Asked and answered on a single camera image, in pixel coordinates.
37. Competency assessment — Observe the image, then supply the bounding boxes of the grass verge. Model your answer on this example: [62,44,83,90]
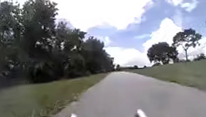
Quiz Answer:
[0,71,114,117]

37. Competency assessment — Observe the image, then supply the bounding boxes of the grey asphalt path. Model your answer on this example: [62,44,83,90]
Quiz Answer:
[41,67,206,117]

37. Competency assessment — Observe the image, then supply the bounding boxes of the dense wood of trees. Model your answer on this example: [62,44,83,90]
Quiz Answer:
[0,0,117,87]

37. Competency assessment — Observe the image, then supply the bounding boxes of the tall thin-trunk tree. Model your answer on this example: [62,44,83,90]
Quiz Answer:
[171,27,204,62]

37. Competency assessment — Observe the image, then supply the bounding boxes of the broad dark tree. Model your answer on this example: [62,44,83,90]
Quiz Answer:
[145,40,180,67]

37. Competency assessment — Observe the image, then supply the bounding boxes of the grass slope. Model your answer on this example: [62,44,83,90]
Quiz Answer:
[123,57,206,98]

